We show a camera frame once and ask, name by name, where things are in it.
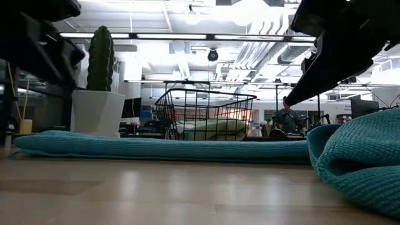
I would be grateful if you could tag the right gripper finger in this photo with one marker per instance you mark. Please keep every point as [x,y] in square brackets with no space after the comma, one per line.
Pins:
[331,65]

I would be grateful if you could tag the teal microfiber towel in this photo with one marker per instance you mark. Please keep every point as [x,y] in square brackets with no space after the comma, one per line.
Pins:
[156,148]
[365,143]

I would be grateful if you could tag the green microfiber towel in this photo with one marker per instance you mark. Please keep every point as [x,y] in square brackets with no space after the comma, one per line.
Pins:
[215,128]

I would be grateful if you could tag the black computer monitor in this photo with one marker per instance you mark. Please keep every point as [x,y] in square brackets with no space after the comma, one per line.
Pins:
[364,106]
[131,107]

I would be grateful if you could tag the green cactus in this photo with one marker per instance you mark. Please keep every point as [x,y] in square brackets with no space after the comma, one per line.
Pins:
[100,59]

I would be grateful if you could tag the person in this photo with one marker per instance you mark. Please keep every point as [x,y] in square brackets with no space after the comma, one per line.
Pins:
[289,118]

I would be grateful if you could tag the yellow cup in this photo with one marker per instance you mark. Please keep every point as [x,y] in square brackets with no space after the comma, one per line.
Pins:
[26,127]

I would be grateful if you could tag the white plant pot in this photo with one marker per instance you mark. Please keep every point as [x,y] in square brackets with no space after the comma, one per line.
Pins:
[97,112]

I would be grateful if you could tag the black ceiling camera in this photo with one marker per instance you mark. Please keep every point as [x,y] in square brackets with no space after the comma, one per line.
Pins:
[212,55]

